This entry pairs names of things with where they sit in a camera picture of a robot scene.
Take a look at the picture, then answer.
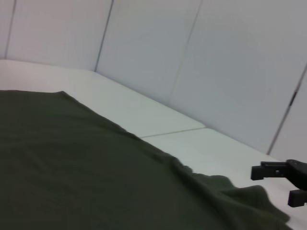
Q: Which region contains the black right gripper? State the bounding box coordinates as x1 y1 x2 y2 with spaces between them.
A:
250 159 307 208

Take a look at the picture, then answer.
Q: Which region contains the dark green t-shirt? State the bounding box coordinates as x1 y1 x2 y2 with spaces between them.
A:
0 90 298 230

